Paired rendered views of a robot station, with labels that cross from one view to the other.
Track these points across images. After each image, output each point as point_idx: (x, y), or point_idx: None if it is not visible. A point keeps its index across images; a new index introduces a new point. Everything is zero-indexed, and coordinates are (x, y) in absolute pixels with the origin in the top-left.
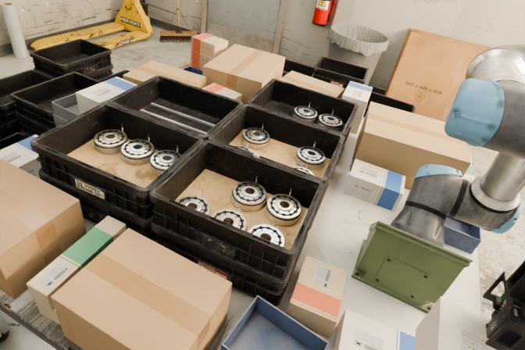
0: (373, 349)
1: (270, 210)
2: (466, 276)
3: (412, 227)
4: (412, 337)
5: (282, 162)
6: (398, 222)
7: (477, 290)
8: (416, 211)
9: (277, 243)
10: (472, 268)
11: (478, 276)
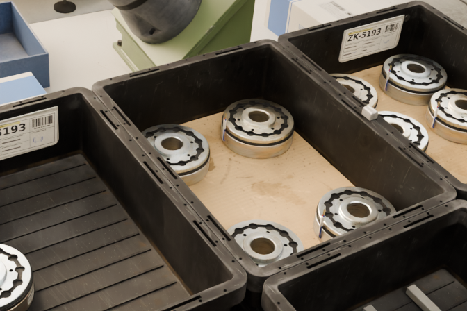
0: (338, 6)
1: (377, 94)
2: (74, 26)
3: None
4: None
5: (244, 185)
6: None
7: (84, 16)
8: None
9: (400, 60)
10: (46, 26)
11: (55, 19)
